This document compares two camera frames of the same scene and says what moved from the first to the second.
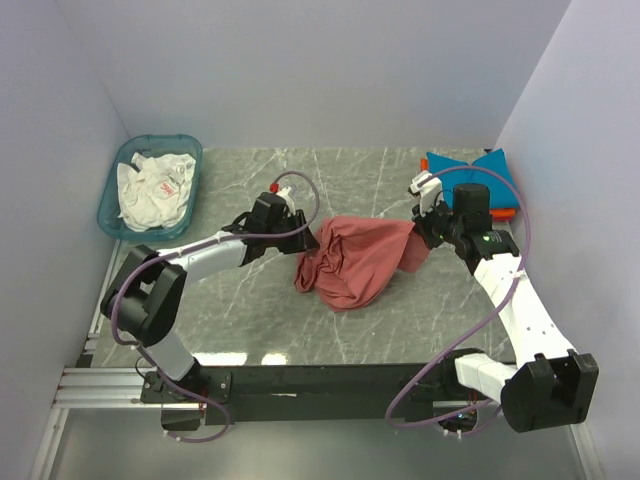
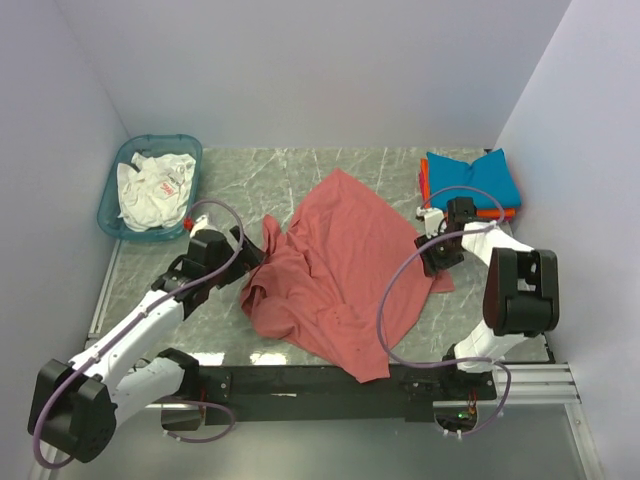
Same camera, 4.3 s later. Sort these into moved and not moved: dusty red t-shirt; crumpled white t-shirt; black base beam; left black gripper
Moved: left black gripper; dusty red t-shirt
Not moved: black base beam; crumpled white t-shirt
